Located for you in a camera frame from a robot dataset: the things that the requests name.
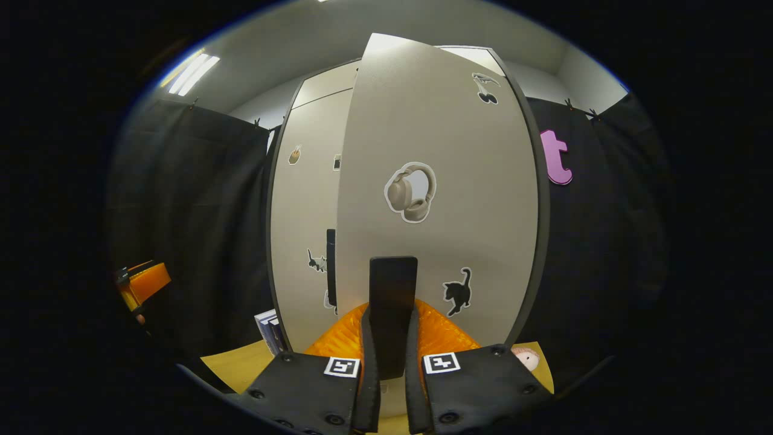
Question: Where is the pink plush toy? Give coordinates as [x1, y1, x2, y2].
[512, 346, 540, 372]

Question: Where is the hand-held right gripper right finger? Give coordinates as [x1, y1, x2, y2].
[403, 300, 554, 435]

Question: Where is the dark blue box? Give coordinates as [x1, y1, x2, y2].
[269, 317, 290, 355]

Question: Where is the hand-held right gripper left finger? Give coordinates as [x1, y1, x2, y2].
[231, 302, 382, 435]

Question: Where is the beige door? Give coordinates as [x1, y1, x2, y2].
[334, 33, 540, 387]
[270, 88, 354, 354]

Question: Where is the black backdrop cloth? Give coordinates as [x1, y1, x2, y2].
[107, 91, 672, 387]

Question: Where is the double-door shoe cabinet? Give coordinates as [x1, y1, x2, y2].
[266, 33, 551, 387]

